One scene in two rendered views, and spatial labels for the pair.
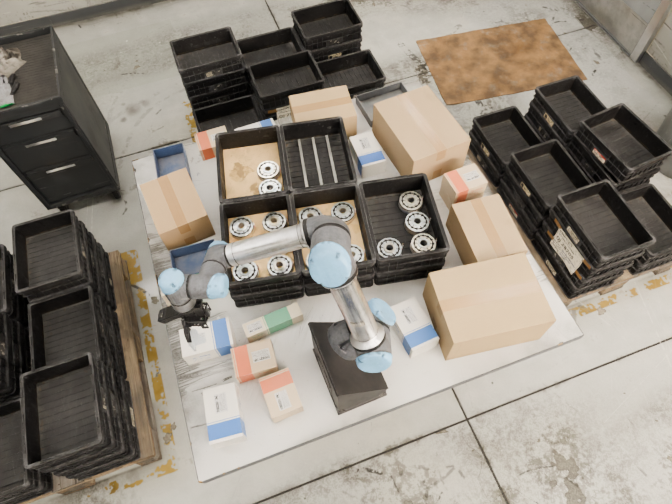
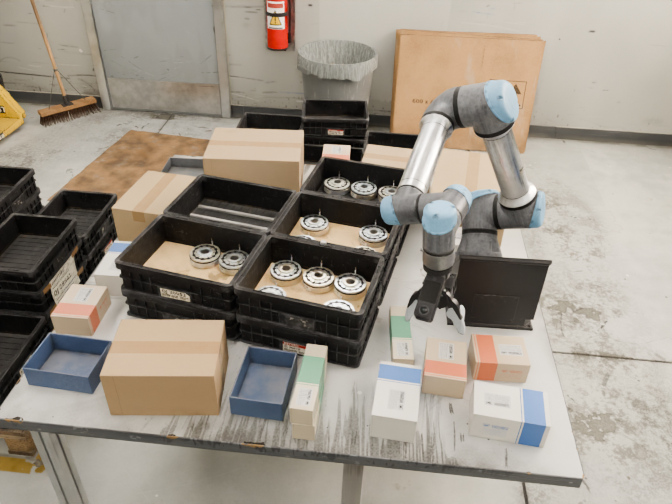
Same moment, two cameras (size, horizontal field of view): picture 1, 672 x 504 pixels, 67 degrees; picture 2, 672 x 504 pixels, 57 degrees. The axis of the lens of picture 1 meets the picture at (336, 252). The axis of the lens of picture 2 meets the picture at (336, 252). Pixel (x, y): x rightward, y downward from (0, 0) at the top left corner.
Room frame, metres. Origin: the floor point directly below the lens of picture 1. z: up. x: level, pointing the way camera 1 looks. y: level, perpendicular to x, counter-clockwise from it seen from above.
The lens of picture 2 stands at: (0.46, 1.66, 2.08)
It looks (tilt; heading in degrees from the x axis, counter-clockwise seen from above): 36 degrees down; 292
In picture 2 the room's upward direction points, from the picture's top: 2 degrees clockwise
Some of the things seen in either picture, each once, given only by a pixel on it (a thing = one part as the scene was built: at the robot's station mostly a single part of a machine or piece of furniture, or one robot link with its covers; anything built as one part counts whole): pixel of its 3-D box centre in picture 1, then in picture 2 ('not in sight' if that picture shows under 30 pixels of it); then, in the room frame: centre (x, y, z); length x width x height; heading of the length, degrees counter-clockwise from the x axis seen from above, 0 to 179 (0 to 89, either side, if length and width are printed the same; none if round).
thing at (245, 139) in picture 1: (252, 170); (195, 262); (1.49, 0.36, 0.87); 0.40 x 0.30 x 0.11; 7
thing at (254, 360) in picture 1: (254, 360); (444, 367); (0.64, 0.34, 0.74); 0.16 x 0.12 x 0.07; 104
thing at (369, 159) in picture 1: (367, 154); not in sight; (1.66, -0.18, 0.75); 0.20 x 0.12 x 0.09; 16
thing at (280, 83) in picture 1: (289, 101); (35, 283); (2.45, 0.25, 0.37); 0.40 x 0.30 x 0.45; 108
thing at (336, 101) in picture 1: (322, 117); (159, 209); (1.89, 0.03, 0.78); 0.30 x 0.22 x 0.16; 101
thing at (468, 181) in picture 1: (463, 183); (336, 160); (1.41, -0.60, 0.81); 0.16 x 0.12 x 0.07; 110
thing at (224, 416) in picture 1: (224, 415); (508, 413); (0.44, 0.44, 0.75); 0.20 x 0.12 x 0.09; 12
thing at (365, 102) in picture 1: (386, 104); (184, 177); (2.02, -0.30, 0.73); 0.27 x 0.20 x 0.05; 110
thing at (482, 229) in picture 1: (484, 236); (396, 175); (1.14, -0.65, 0.78); 0.30 x 0.22 x 0.16; 12
